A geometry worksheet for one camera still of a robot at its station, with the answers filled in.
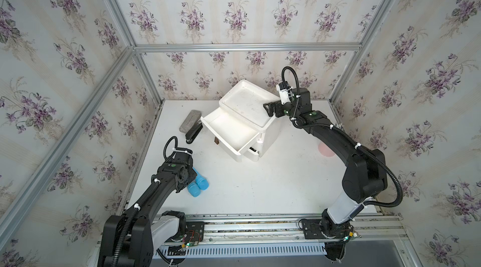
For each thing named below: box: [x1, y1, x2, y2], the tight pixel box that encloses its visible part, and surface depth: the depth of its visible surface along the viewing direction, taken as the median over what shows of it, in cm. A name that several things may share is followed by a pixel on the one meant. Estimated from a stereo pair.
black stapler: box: [184, 120, 204, 145], surface depth 103 cm
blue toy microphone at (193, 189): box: [186, 181, 202, 198], surface depth 81 cm
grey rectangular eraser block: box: [179, 109, 202, 134], surface depth 107 cm
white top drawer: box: [200, 105, 261, 163], surface depth 84 cm
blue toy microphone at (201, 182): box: [192, 166, 210, 191], surface depth 84 cm
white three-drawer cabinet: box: [201, 79, 277, 162], surface depth 86 cm
